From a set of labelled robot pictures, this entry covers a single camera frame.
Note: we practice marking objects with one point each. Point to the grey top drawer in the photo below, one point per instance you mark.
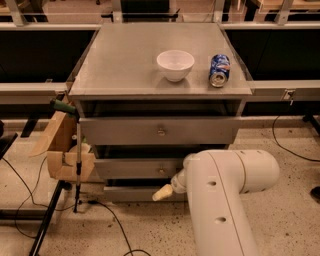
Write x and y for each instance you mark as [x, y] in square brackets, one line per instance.
[160, 130]

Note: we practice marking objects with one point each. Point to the black table leg frame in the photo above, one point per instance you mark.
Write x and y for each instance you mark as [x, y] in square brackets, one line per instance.
[44, 216]

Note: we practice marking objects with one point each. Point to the grey drawer cabinet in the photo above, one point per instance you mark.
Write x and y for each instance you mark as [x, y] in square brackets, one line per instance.
[120, 78]

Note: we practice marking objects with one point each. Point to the grey bottom drawer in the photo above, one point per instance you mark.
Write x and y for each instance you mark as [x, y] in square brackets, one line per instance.
[130, 194]

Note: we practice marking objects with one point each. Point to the white bowl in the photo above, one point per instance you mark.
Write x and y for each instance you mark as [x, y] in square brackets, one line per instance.
[175, 65]

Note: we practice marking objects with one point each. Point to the green handled grabber stick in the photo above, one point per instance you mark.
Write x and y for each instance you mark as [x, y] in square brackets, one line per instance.
[61, 106]

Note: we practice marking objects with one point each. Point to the cardboard box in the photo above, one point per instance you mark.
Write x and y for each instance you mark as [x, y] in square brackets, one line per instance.
[58, 143]

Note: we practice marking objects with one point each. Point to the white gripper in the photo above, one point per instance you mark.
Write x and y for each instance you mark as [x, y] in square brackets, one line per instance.
[178, 184]

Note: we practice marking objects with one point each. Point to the blue soda can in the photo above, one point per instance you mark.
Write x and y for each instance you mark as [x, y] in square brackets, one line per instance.
[219, 70]

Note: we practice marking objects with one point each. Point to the grey middle drawer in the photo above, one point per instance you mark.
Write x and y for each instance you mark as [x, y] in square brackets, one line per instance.
[138, 168]

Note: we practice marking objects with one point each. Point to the grey drawer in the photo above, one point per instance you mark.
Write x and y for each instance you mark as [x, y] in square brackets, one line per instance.
[160, 130]
[138, 168]
[130, 194]

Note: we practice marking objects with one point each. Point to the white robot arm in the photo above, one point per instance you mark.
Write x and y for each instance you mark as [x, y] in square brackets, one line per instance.
[213, 181]

